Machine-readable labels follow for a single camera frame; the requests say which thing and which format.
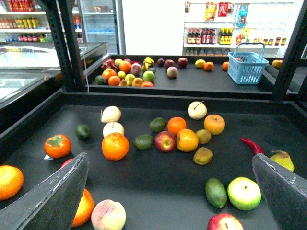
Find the pink peach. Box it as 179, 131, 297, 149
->
91, 199, 126, 230

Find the small orange tangerine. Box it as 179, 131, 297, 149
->
167, 116, 187, 136

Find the white apple with stem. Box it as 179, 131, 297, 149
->
187, 101, 207, 120

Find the yellow green pear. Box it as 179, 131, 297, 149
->
270, 150, 295, 172

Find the black shelf post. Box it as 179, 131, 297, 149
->
39, 0, 85, 92

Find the bright green apple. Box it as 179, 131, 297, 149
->
227, 177, 261, 211

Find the large orange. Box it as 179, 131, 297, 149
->
102, 132, 130, 161

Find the green lime upper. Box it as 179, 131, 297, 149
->
149, 117, 166, 133

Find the yellow orange apple upper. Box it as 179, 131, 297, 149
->
204, 115, 225, 135

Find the dark green avocado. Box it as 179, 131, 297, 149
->
75, 124, 92, 140

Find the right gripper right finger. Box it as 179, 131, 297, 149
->
252, 153, 307, 230

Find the orange at front edge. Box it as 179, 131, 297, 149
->
72, 189, 94, 228

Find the green lime front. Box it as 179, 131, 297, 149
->
205, 178, 227, 208

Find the olive green small pear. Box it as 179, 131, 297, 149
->
196, 129, 212, 144

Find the white pear front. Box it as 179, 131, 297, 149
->
103, 122, 125, 137

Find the orange mandarin with bump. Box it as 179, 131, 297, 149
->
0, 165, 24, 201

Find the small blue basket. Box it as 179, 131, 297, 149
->
227, 42, 269, 85

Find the green lime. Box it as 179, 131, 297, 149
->
149, 117, 166, 133
205, 178, 227, 208
134, 134, 154, 150

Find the yellow orange apple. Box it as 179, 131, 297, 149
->
204, 115, 225, 135
177, 129, 199, 152

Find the orange persimmon green leaf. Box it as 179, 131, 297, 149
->
44, 134, 71, 159

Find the green lime lower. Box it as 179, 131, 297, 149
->
134, 134, 154, 150

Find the small white label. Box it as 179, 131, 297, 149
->
44, 155, 53, 160

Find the red apple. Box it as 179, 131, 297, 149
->
154, 131, 177, 153
206, 213, 244, 230

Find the red apple front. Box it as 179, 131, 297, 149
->
206, 213, 244, 230

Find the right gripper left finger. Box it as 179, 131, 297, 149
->
0, 152, 89, 230

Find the red chili pepper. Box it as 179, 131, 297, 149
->
240, 138, 264, 155

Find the red apple centre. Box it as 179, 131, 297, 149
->
154, 131, 177, 153

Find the yellow orange apple lower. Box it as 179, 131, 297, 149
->
177, 129, 199, 152

